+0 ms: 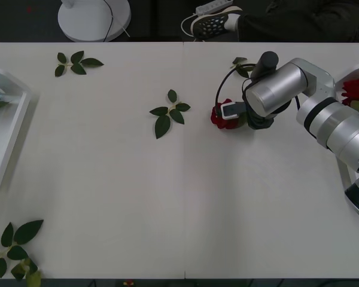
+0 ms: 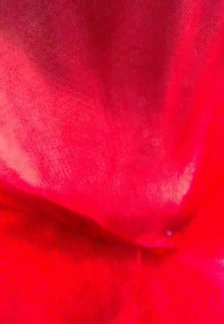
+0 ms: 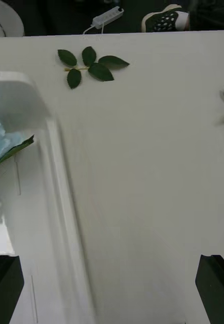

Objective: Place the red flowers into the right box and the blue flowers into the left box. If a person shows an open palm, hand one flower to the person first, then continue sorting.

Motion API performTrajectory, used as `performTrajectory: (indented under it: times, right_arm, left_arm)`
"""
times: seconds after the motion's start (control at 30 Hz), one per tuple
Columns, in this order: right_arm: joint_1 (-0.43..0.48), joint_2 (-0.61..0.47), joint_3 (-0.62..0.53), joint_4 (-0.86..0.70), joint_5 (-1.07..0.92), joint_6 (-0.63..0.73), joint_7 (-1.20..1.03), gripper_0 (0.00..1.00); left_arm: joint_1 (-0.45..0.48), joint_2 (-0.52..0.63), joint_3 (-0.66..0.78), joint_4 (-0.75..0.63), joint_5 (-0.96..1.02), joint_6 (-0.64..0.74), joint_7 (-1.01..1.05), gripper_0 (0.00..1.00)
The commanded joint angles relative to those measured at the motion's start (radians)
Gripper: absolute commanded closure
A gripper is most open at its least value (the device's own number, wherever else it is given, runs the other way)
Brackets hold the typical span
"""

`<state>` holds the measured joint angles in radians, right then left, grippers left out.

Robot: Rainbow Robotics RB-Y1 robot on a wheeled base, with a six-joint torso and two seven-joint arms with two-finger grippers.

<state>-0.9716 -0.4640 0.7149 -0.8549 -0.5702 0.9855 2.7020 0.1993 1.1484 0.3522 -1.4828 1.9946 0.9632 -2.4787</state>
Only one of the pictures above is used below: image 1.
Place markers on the small dark green leaf twig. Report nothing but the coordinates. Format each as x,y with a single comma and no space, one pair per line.
243,71

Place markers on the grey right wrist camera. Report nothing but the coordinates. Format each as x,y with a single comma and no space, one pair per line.
229,110

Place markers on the person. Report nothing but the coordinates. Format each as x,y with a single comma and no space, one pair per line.
287,21

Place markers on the red yellow button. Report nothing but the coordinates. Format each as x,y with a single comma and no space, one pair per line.
128,282

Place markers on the white round stand base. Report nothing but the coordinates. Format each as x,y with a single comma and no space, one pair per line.
86,21

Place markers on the red rose with green stem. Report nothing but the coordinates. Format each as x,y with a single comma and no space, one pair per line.
218,122
357,89

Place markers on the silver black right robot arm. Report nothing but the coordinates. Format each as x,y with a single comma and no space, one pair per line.
332,125

